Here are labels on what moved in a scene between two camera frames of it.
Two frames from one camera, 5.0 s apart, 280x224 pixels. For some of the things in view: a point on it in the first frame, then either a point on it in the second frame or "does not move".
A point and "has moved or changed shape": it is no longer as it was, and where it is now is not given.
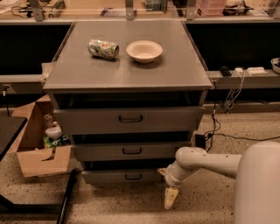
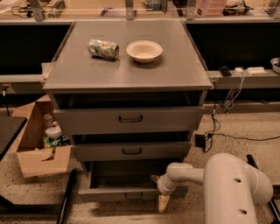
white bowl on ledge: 276,65 does not move
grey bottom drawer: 143,176 has moved or changed shape
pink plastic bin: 210,8 does not move
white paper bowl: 144,51 does not move
